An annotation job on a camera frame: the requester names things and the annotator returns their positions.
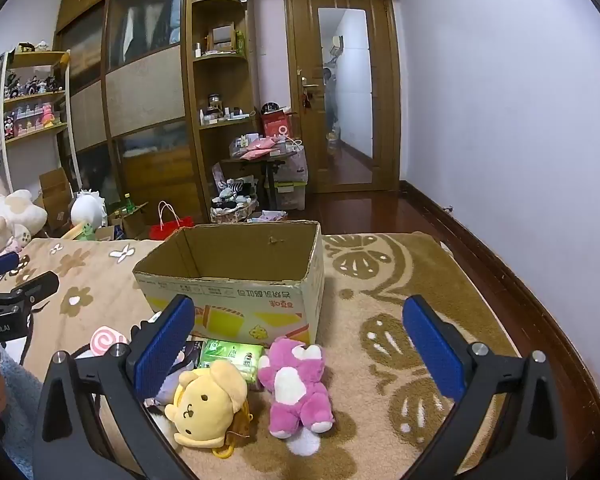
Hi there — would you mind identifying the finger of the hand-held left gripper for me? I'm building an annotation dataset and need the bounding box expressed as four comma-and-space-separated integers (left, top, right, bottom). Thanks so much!
0, 251, 21, 281
0, 271, 60, 317

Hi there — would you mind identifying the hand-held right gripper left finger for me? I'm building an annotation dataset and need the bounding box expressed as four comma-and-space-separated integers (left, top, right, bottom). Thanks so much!
32, 294, 196, 480

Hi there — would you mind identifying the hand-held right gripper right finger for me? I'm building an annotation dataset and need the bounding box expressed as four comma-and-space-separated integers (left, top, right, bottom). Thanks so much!
402, 294, 567, 480

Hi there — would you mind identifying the yellow dog plush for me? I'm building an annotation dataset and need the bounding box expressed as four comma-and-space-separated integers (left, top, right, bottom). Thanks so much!
164, 357, 255, 458

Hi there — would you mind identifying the printed cardboard box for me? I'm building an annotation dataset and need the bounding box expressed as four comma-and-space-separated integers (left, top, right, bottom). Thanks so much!
132, 220, 326, 347

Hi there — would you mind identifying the pink bear plush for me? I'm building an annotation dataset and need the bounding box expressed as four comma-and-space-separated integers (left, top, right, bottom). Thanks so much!
257, 336, 336, 438

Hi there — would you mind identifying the person's left forearm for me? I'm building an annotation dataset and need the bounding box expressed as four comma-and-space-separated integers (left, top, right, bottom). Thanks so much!
0, 355, 45, 480

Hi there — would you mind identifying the black packet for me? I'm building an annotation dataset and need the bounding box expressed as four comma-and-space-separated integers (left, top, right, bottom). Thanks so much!
184, 340, 207, 367

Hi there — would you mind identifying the tan patterned blanket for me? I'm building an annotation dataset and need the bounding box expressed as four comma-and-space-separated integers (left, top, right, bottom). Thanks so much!
165, 231, 526, 480

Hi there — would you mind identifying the white tan-patched dog plush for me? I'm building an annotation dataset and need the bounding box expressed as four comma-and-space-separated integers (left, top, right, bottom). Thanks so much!
0, 189, 49, 247

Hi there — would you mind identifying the pink swirl plush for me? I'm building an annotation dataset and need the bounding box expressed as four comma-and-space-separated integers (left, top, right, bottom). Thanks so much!
90, 327, 130, 358

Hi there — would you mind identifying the green tissue pack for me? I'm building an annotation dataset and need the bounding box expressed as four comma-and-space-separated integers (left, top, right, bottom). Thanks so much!
197, 339, 265, 388

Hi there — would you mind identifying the flat cardboard box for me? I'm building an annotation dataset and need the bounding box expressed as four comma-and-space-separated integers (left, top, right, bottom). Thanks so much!
39, 167, 75, 237

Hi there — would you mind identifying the white round plush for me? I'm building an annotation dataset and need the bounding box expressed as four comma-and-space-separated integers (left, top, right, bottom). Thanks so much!
69, 187, 109, 231

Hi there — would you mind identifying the open carton with bottles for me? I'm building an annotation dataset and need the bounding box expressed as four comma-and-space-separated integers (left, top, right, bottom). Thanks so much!
107, 201, 150, 240

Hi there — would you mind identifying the red paper bag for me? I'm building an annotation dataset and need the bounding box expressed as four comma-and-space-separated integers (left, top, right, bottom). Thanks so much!
149, 201, 195, 242

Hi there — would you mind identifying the row of pastel figurines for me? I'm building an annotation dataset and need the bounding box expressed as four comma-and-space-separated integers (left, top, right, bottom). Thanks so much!
2, 101, 57, 140

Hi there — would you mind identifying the basket of socks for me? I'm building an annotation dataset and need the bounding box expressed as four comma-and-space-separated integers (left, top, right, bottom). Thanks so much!
209, 179, 260, 224

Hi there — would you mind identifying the white shelf rack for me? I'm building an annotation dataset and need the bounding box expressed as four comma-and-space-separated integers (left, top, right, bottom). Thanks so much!
0, 50, 80, 188

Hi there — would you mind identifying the row of dark figurines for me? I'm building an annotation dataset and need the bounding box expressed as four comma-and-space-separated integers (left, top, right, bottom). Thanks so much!
2, 71, 65, 100

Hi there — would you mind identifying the small dark table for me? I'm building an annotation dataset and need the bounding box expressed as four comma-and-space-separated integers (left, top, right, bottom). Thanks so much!
221, 152, 287, 212

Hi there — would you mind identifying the translucent storage box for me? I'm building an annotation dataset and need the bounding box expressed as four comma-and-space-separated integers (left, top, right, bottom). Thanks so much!
264, 144, 309, 212

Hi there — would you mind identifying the wooden wardrobe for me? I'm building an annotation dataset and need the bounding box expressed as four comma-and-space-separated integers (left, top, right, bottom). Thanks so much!
54, 0, 203, 241

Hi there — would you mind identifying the wooden door with glass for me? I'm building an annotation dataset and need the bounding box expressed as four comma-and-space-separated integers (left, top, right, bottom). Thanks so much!
284, 0, 402, 195

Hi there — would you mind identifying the red gift box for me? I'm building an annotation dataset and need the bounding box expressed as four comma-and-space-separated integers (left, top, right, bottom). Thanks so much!
260, 109, 295, 142

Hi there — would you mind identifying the wooden corner shelf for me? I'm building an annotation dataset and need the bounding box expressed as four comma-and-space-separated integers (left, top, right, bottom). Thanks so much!
184, 0, 262, 213

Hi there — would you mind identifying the wooden picture frame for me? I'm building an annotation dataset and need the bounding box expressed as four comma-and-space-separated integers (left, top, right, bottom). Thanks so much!
211, 24, 237, 55

